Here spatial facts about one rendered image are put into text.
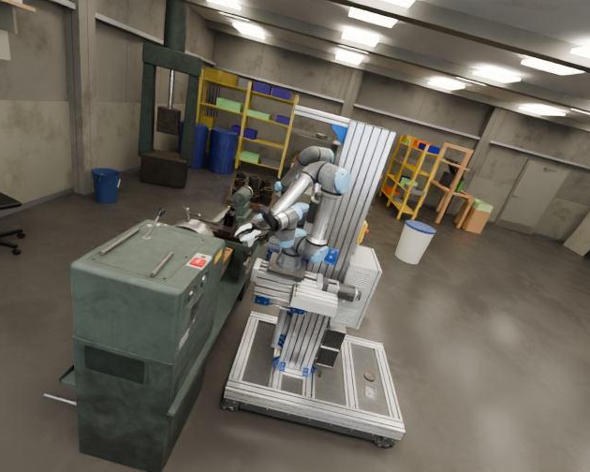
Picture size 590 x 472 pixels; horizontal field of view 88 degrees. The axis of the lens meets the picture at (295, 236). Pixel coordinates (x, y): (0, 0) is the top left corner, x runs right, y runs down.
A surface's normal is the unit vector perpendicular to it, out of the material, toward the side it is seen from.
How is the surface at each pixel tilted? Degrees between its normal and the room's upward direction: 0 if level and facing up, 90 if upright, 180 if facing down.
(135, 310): 90
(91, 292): 90
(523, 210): 90
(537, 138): 90
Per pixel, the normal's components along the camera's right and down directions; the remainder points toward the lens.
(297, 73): -0.07, 0.39
